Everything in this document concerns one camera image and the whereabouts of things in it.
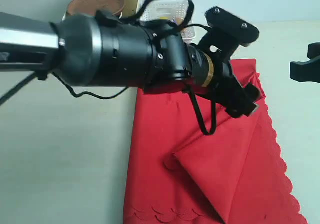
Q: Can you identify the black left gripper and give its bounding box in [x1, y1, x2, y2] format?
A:
[209, 56, 260, 118]

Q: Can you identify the red tablecloth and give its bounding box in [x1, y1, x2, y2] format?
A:
[122, 58, 309, 224]

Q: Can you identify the round wooden plate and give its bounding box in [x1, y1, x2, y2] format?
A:
[66, 0, 126, 16]

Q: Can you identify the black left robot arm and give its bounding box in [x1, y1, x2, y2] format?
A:
[0, 11, 259, 118]

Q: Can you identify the white perforated plastic basket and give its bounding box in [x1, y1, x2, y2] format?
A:
[140, 0, 189, 32]

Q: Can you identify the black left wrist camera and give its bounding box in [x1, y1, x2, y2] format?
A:
[198, 6, 260, 61]

